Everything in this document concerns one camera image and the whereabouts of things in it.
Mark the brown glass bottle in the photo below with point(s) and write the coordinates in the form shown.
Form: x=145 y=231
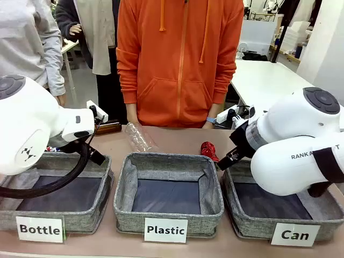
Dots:
x=110 y=127

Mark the white Bottle label card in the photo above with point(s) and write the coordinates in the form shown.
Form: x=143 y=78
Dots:
x=40 y=229

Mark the grey fabric basket labelled Can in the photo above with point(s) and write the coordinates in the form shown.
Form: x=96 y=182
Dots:
x=250 y=225

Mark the person in grey jacket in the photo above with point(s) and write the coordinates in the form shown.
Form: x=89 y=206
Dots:
x=27 y=40

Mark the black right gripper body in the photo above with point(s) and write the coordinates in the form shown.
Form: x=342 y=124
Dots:
x=243 y=139

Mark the grey-jacket person's hand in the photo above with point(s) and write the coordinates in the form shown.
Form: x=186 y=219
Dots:
x=61 y=100

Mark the orange person's left hand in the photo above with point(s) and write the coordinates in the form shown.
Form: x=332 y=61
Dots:
x=208 y=125

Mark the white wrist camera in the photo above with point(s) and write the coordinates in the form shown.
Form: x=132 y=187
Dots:
x=100 y=111
x=224 y=115

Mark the white side table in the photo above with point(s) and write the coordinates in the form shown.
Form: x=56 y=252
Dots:
x=263 y=80

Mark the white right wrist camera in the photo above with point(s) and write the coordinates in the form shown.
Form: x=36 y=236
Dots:
x=224 y=115

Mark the grey fabric basket labelled Plastic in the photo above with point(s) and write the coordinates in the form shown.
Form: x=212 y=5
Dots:
x=123 y=215

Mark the white storage boxes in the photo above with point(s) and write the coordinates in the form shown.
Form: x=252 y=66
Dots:
x=294 y=35

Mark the orange person's right hand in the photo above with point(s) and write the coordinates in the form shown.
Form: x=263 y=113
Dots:
x=132 y=115

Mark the beige-vest person's hand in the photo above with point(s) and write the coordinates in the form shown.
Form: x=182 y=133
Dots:
x=75 y=29

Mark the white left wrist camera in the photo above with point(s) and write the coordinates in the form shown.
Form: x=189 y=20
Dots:
x=100 y=111

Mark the dark blue bottle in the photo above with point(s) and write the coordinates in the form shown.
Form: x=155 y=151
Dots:
x=298 y=51

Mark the person in beige vest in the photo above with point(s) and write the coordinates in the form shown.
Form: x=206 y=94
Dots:
x=99 y=40

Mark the orange-sleeved right forearm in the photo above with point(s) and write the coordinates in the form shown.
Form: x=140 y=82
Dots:
x=127 y=86

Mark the white Plastic label card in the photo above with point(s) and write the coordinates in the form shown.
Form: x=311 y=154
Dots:
x=165 y=230

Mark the large clear plastic bottle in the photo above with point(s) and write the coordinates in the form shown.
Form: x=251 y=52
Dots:
x=139 y=138

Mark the grey fabric basket labelled Bottle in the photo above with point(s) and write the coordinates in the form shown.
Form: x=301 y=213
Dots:
x=86 y=215

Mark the orange-sleeved left forearm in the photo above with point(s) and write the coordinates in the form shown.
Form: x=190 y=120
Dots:
x=224 y=86

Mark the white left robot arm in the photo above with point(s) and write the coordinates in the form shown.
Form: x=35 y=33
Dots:
x=27 y=121

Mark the black tripod pole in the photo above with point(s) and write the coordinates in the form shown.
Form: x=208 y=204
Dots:
x=282 y=32

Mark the white monitor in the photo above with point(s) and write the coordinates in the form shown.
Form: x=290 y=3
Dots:
x=258 y=35

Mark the white Can label card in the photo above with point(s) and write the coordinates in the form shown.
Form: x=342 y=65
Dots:
x=295 y=235

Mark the crushed red can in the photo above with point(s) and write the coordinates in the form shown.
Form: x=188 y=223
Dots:
x=208 y=150

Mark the white background desk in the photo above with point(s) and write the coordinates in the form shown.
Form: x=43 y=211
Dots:
x=68 y=47

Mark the person in orange hoodie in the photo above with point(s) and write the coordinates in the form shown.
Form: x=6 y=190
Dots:
x=177 y=67

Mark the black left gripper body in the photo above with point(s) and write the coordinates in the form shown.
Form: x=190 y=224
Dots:
x=74 y=145

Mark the black bag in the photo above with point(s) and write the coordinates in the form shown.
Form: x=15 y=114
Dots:
x=255 y=56

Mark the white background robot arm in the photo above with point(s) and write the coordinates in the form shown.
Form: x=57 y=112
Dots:
x=270 y=5

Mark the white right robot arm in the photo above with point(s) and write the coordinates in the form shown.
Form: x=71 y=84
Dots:
x=295 y=121

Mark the blue-banded smartwatch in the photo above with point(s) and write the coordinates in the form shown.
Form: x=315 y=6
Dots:
x=211 y=120

